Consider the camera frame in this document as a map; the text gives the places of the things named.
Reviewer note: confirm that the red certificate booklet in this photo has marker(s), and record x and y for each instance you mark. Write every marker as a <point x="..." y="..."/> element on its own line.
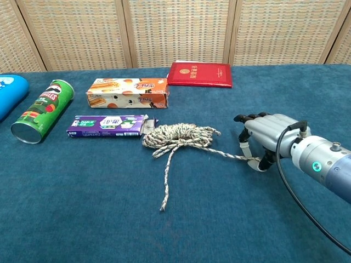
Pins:
<point x="200" y="74"/>

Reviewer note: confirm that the woven rattan folding screen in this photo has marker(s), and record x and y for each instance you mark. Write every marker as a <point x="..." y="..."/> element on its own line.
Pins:
<point x="175" y="33"/>

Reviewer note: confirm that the green Pringles can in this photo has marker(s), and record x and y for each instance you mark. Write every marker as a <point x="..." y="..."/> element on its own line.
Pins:
<point x="44" y="111"/>

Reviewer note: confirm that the blue plastic case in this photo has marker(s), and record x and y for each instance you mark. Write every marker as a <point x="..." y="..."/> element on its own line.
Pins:
<point x="11" y="91"/>

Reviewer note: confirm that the purple Darlie toothpaste box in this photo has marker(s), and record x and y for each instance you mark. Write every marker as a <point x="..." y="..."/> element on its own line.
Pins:
<point x="107" y="126"/>

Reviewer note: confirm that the orange and white biscuit box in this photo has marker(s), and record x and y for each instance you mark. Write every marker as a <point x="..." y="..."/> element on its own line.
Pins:
<point x="129" y="93"/>

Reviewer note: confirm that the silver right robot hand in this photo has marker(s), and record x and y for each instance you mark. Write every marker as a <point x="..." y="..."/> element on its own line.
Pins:
<point x="270" y="131"/>

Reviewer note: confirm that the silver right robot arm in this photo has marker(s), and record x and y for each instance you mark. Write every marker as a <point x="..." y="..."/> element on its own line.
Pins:
<point x="323" y="161"/>

